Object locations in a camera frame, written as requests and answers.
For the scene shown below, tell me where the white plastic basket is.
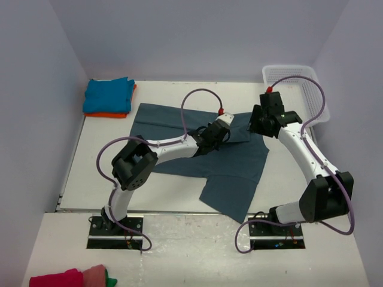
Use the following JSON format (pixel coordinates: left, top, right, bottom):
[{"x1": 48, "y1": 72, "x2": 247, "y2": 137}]
[{"x1": 262, "y1": 65, "x2": 330, "y2": 127}]

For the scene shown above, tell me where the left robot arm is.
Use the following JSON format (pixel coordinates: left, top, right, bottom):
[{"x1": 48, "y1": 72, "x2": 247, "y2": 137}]
[{"x1": 101, "y1": 113, "x2": 233, "y2": 235}]

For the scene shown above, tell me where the folded blue t-shirt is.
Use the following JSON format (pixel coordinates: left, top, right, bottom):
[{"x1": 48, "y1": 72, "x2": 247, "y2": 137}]
[{"x1": 83, "y1": 77, "x2": 135, "y2": 114}]

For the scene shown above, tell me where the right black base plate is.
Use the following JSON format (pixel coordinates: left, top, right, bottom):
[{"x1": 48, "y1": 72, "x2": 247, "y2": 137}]
[{"x1": 248, "y1": 222, "x2": 306, "y2": 250}]

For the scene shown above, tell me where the pink folded cloth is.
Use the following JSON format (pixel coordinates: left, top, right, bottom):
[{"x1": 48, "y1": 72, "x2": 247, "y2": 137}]
[{"x1": 83, "y1": 265, "x2": 107, "y2": 287}]

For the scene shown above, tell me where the green cloth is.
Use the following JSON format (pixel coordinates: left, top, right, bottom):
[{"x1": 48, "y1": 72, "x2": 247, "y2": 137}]
[{"x1": 105, "y1": 270, "x2": 118, "y2": 287}]

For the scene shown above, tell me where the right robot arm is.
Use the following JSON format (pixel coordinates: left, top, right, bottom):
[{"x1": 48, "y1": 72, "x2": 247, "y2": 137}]
[{"x1": 249, "y1": 92, "x2": 354, "y2": 235}]

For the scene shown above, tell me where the grey-blue t-shirt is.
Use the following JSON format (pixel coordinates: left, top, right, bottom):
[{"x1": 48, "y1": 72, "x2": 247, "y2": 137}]
[{"x1": 130, "y1": 103, "x2": 269, "y2": 223}]

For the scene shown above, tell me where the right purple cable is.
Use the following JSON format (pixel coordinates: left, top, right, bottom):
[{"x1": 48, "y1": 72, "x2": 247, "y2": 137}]
[{"x1": 235, "y1": 75, "x2": 356, "y2": 254}]

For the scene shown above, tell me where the folded orange t-shirt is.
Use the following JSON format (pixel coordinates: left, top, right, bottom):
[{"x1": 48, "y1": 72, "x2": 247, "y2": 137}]
[{"x1": 83, "y1": 84, "x2": 137, "y2": 119}]

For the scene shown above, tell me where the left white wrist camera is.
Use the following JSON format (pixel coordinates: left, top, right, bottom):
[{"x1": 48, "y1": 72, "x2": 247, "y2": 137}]
[{"x1": 216, "y1": 112, "x2": 235, "y2": 130}]

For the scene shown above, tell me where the magenta folded cloth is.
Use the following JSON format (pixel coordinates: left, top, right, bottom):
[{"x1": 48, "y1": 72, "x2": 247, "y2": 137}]
[{"x1": 29, "y1": 269, "x2": 83, "y2": 287}]

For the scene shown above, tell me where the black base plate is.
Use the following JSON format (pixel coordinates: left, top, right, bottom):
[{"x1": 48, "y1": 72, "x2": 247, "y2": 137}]
[
  {"x1": 86, "y1": 215, "x2": 144, "y2": 251},
  {"x1": 248, "y1": 222, "x2": 306, "y2": 250}
]

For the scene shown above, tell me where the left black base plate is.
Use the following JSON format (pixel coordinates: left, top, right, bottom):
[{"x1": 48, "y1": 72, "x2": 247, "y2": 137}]
[{"x1": 86, "y1": 215, "x2": 144, "y2": 251}]

